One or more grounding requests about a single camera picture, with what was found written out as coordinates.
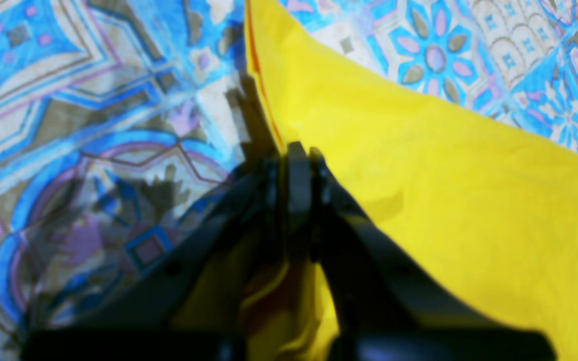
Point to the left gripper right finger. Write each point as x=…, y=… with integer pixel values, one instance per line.
x=387, y=307

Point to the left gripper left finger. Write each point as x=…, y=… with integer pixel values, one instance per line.
x=187, y=307

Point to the yellow T-shirt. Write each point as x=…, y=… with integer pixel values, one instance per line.
x=454, y=123

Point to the patterned blue tablecloth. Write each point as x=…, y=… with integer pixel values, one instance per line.
x=114, y=147

